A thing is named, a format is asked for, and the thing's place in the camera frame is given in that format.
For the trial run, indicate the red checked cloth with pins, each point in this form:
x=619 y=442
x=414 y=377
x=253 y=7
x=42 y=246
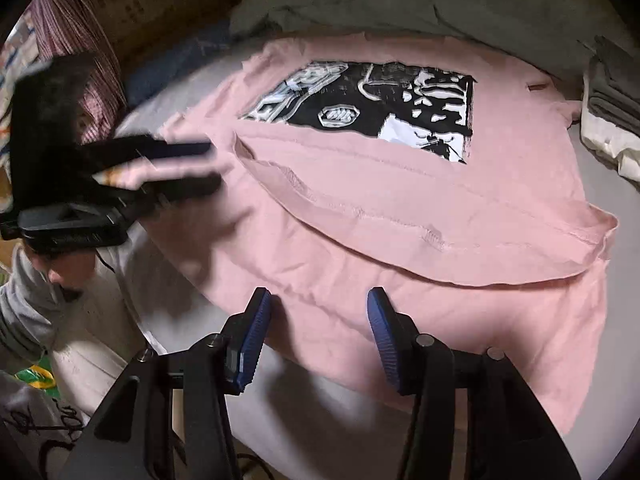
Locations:
x=65 y=25

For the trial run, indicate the grey printed bed sheet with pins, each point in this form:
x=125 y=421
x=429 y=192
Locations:
x=310 y=435

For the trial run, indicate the pink printed t-shirt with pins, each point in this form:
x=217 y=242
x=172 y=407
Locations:
x=350 y=260

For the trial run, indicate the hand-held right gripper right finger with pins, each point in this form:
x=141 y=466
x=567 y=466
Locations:
x=386 y=342

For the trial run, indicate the folded white garment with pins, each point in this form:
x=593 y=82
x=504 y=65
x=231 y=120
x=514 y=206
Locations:
x=607 y=142

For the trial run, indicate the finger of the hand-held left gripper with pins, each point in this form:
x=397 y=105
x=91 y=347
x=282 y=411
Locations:
x=170 y=149
x=185 y=189

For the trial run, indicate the green yellow packet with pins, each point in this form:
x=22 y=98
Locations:
x=32 y=376

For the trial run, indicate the white scribbled cloth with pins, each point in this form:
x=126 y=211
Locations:
x=30 y=420

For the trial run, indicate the patterned white cloth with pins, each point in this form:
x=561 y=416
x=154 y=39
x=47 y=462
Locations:
x=12 y=85

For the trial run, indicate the grey blanket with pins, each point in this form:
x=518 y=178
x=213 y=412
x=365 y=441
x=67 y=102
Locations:
x=400 y=5

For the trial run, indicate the folded grey clothes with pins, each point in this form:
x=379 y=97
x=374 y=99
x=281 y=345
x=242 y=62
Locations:
x=612 y=95

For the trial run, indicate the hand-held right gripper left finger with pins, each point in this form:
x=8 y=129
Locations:
x=254 y=342

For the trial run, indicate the blue pillow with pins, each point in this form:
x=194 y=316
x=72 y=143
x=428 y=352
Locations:
x=165 y=70

